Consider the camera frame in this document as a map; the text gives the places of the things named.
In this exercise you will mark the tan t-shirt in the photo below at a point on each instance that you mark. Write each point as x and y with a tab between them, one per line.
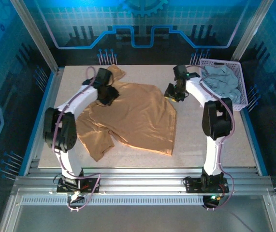
140	116

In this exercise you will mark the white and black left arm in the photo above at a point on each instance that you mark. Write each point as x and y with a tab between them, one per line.
84	99

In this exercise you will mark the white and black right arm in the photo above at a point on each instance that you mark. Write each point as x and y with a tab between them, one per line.
197	93

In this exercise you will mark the grey t-shirt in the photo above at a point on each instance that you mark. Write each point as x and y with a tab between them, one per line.
222	82

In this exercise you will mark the white perforated plastic basket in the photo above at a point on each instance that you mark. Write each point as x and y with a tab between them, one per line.
243	87

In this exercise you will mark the aluminium frame rail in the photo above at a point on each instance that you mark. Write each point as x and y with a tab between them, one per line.
140	181

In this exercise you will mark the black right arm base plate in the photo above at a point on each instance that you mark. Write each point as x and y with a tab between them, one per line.
193	187

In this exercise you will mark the aluminium frame post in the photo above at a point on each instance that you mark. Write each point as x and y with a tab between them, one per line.
35	36
251	31

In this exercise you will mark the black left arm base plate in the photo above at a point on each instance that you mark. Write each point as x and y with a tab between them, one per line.
89	186

